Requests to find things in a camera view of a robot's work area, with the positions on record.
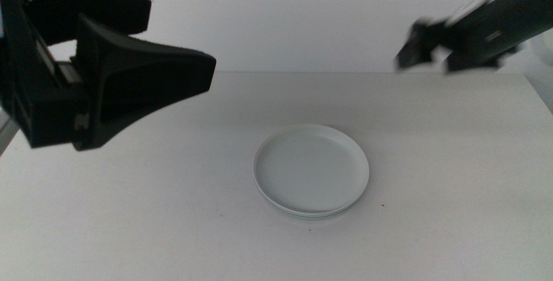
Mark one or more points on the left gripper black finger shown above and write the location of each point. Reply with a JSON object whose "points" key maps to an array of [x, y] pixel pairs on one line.
{"points": [[142, 73], [95, 2]]}

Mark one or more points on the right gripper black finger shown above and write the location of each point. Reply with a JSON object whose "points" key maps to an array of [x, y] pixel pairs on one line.
{"points": [[473, 59], [421, 41]]}

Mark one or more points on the white shallow bowl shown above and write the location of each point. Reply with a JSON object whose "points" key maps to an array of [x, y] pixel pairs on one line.
{"points": [[311, 168]]}

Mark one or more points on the pale green shallow bowl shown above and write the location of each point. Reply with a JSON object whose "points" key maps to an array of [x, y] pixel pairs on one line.
{"points": [[311, 215]]}

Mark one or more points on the grey shallow bowl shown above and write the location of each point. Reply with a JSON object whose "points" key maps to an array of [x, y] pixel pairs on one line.
{"points": [[312, 218]]}

